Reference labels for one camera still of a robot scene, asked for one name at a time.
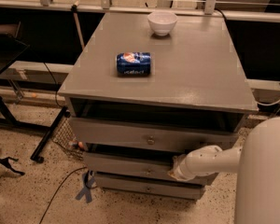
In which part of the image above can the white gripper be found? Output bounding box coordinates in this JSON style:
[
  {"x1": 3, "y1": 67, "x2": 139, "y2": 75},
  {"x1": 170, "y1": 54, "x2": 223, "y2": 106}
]
[{"x1": 167, "y1": 155, "x2": 189, "y2": 181}]

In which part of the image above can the grey drawer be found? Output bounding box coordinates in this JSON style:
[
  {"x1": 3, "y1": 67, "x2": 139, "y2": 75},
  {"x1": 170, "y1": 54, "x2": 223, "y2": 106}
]
[
  {"x1": 70, "y1": 118, "x2": 238, "y2": 152},
  {"x1": 94, "y1": 172, "x2": 204, "y2": 200},
  {"x1": 83, "y1": 152, "x2": 175, "y2": 182}
]

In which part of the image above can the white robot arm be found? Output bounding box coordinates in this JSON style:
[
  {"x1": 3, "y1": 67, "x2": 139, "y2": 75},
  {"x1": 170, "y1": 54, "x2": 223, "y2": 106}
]
[{"x1": 168, "y1": 117, "x2": 280, "y2": 224}]

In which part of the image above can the grey bottom drawer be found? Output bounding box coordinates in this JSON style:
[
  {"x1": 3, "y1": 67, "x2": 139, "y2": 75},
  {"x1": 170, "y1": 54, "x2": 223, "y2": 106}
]
[{"x1": 94, "y1": 172, "x2": 204, "y2": 200}]

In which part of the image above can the grey drawer cabinet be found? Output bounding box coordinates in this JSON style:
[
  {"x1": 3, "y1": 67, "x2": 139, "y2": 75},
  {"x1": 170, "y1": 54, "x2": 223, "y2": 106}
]
[{"x1": 59, "y1": 13, "x2": 258, "y2": 188}]

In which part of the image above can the grey top drawer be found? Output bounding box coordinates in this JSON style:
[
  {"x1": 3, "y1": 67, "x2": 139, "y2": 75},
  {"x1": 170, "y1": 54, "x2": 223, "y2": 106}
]
[{"x1": 70, "y1": 118, "x2": 238, "y2": 152}]

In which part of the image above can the blue tape cross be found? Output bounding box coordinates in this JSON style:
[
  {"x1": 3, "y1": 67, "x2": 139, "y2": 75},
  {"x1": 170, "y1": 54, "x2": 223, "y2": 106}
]
[{"x1": 76, "y1": 172, "x2": 95, "y2": 203}]

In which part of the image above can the blue soda can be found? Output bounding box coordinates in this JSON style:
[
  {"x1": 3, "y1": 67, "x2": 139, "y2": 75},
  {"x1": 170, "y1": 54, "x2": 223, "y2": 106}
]
[{"x1": 116, "y1": 52, "x2": 151, "y2": 76}]

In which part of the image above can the white bowl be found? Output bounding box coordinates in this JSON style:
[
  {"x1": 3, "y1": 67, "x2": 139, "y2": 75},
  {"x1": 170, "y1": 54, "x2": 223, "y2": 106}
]
[{"x1": 147, "y1": 11, "x2": 177, "y2": 36}]

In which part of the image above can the black clamp tool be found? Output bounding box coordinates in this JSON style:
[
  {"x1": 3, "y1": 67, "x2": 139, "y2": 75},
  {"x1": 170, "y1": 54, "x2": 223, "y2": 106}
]
[{"x1": 0, "y1": 157, "x2": 25, "y2": 175}]

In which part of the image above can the wooden stick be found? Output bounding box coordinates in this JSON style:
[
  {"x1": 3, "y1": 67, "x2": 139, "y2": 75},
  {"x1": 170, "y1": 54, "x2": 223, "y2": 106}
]
[{"x1": 71, "y1": 1, "x2": 85, "y2": 50}]

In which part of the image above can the black stand with tray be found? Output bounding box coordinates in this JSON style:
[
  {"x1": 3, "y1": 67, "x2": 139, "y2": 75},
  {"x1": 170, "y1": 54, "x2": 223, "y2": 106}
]
[{"x1": 0, "y1": 23, "x2": 66, "y2": 163}]

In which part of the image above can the white wall cable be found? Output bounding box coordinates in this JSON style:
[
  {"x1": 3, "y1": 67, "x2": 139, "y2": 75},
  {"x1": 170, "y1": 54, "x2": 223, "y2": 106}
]
[{"x1": 255, "y1": 88, "x2": 280, "y2": 107}]

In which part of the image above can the black floor cable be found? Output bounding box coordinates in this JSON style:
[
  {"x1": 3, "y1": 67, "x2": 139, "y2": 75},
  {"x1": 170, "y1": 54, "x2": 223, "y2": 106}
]
[{"x1": 38, "y1": 166, "x2": 89, "y2": 224}]

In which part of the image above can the wire mesh basket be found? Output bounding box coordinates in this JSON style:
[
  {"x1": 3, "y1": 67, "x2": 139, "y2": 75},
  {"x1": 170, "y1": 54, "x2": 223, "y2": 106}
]
[{"x1": 51, "y1": 118, "x2": 83, "y2": 161}]

